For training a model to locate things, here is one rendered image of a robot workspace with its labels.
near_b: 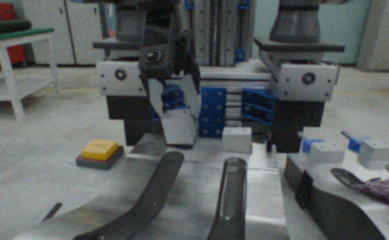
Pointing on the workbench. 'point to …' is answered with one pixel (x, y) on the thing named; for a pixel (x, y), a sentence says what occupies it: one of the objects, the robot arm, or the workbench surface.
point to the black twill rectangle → (304, 189)
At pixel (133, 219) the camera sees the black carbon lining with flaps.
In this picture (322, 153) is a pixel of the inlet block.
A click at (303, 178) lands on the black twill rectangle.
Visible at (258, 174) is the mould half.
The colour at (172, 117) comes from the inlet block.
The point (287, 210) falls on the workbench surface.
